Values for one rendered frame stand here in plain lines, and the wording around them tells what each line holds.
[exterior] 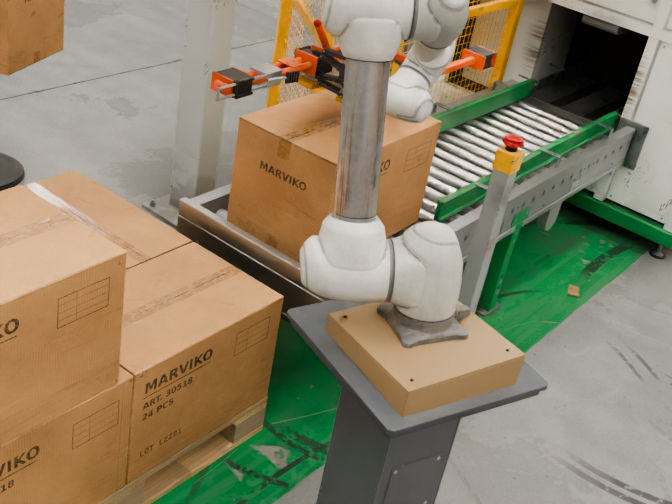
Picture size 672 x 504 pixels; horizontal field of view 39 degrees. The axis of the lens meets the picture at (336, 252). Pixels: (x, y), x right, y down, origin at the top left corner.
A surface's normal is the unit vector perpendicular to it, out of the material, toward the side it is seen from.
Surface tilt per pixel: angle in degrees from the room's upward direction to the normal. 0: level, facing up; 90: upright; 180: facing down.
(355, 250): 75
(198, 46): 90
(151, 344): 0
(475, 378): 90
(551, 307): 0
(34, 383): 90
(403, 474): 90
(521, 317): 0
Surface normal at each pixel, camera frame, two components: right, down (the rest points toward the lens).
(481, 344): 0.09, -0.87
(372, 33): 0.04, 0.42
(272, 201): -0.60, 0.32
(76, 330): 0.78, 0.43
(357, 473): -0.84, 0.14
